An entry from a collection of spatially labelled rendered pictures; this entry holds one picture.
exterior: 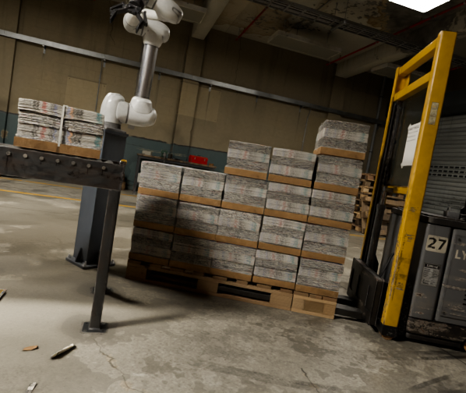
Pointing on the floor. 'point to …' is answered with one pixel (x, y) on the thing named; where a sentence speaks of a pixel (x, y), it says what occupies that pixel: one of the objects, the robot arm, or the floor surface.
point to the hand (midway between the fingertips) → (124, 24)
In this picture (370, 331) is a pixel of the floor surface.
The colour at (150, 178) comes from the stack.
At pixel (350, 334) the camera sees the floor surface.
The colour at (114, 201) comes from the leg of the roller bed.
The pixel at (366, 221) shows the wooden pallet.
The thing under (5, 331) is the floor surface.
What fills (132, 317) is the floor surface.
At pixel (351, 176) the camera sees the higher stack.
